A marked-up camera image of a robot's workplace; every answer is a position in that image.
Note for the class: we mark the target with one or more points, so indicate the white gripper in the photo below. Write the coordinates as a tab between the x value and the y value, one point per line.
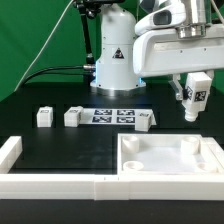
162	52

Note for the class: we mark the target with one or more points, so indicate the white square tabletop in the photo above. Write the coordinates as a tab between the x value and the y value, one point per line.
168	154

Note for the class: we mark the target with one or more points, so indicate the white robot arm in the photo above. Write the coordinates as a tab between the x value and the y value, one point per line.
119	31

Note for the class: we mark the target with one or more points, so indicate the apriltag marker sheet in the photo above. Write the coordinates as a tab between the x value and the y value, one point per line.
113	116

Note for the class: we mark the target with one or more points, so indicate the white u-shaped obstacle fence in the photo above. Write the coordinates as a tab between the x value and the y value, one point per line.
102	187

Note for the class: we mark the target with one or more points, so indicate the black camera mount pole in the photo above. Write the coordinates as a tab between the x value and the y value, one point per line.
89	9

